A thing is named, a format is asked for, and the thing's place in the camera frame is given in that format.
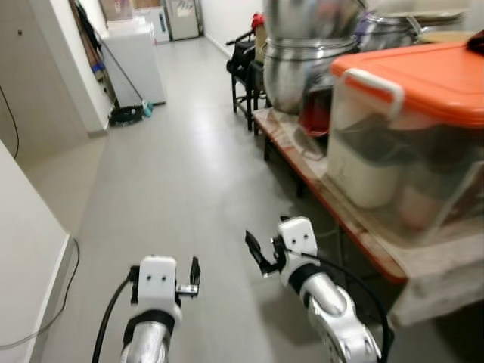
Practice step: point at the beige low platform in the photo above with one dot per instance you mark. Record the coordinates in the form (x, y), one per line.
(423, 265)

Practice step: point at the grey door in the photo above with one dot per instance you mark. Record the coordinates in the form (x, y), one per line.
(184, 19)

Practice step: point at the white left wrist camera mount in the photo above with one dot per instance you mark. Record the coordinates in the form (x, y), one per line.
(157, 278)

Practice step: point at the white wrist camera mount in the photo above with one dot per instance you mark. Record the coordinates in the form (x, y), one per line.
(297, 238)
(157, 278)

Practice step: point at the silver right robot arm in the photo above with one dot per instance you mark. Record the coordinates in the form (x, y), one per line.
(333, 310)

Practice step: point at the black metal chair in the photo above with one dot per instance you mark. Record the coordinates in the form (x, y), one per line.
(242, 72)

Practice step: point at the white appliance cabinet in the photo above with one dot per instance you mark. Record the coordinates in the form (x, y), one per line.
(140, 60)

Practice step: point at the orange-lidded box with red print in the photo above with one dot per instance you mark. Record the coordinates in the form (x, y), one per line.
(408, 136)

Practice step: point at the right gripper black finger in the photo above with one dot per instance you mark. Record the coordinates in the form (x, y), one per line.
(259, 255)

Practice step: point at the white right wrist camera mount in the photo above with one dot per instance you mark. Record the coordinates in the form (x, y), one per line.
(297, 238)

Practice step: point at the red pot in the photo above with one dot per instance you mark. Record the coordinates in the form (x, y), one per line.
(318, 113)

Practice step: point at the black bag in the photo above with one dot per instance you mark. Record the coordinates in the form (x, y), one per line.
(476, 41)

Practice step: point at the steel pot with lid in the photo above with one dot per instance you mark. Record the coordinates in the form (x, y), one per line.
(386, 30)

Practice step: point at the stacked steel pots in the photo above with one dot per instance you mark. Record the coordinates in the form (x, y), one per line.
(302, 60)

